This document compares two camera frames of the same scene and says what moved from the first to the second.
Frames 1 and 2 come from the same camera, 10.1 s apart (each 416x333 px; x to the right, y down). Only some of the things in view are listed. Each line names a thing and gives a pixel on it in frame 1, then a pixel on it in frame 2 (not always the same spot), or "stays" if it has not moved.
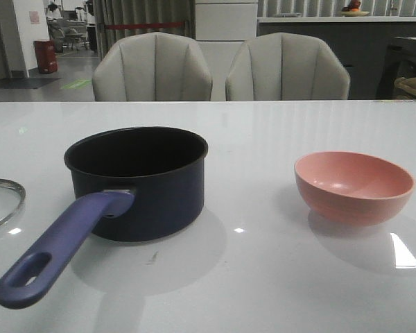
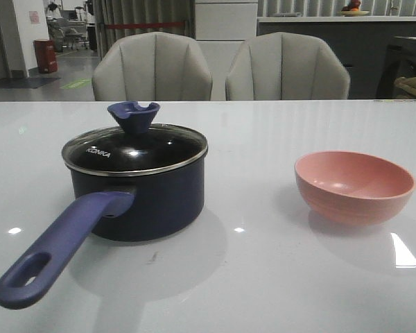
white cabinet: (222, 26) stays
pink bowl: (351, 189) stays
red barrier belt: (143, 25) stays
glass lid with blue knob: (11, 184) to (134, 148)
